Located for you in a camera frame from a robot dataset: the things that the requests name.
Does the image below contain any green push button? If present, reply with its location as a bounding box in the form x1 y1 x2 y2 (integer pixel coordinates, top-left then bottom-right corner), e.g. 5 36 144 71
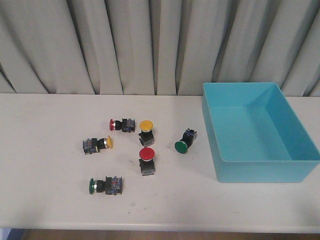
174 128 198 154
88 176 123 196

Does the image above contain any grey pleated curtain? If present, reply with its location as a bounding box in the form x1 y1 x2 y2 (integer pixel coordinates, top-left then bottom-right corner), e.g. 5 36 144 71
0 0 320 97

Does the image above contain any yellow push button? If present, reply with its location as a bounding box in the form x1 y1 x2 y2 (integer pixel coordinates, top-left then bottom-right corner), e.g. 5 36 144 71
82 136 113 155
138 120 155 148

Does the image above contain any blue plastic box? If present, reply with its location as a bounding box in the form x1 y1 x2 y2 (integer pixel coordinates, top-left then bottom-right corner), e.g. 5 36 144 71
202 82 320 183

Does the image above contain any green push button right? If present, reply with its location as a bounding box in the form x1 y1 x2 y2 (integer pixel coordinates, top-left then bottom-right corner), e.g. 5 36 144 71
174 128 198 154

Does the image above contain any red push button front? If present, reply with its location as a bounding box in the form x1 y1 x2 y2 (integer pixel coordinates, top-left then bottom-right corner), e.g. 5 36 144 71
139 147 156 176

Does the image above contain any yellow push button lying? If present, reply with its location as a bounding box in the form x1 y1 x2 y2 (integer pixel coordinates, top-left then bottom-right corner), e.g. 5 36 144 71
82 136 113 155

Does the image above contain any green push button front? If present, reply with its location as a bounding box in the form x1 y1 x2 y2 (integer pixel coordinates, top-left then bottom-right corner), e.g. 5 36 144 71
88 176 123 196

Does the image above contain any red push button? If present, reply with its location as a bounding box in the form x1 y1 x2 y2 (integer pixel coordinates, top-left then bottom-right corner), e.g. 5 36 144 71
109 118 136 133
139 147 156 176

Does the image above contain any red push button back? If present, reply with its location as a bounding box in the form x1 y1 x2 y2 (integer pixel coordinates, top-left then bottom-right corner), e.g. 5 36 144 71
109 118 136 133

